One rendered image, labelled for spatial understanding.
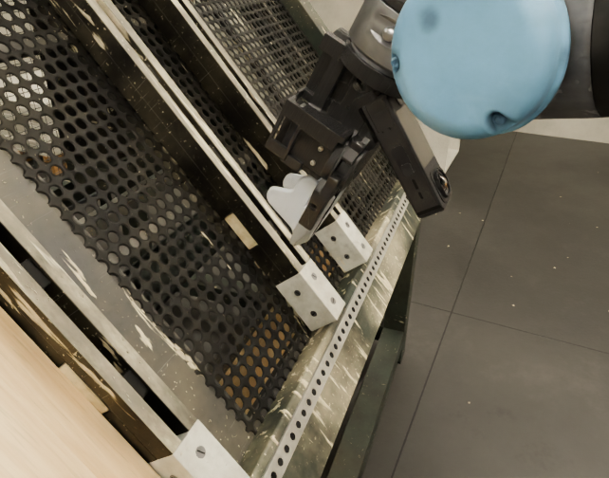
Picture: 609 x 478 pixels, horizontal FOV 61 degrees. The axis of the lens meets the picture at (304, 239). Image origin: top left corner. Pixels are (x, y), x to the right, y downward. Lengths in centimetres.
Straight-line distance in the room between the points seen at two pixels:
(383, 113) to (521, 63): 23
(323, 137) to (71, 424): 47
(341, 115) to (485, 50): 25
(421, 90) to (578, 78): 6
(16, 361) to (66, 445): 12
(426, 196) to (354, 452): 140
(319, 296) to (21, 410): 56
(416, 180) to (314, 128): 10
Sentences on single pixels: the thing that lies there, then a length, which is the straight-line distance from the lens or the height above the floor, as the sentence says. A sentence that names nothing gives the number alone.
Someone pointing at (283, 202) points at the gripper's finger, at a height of 136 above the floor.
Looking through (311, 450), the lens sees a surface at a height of 85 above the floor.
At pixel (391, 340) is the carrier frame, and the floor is 18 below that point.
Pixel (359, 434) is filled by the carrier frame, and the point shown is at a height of 18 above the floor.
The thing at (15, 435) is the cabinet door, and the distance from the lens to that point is 70.
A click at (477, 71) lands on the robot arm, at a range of 23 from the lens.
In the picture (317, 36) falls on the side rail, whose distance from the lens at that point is 184.
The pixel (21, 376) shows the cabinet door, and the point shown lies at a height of 114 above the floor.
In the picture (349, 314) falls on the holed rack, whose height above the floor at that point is 90.
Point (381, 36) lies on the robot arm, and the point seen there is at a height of 152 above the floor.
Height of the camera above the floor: 158
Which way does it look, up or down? 30 degrees down
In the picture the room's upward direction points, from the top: straight up
